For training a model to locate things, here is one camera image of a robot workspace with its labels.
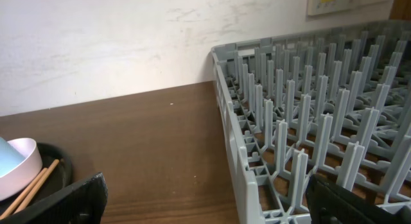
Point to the grey dishwasher rack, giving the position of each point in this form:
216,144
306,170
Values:
333,102

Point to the wooden chopstick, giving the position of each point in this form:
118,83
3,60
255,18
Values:
36,188
22,196

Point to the small white bowl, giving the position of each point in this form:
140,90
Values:
25,172

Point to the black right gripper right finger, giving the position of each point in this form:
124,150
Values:
331,203

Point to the white wall panel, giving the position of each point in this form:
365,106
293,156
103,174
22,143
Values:
319,7

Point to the light blue cup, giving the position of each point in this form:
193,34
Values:
11,156

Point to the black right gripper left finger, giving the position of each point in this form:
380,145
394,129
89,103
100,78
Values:
81,202

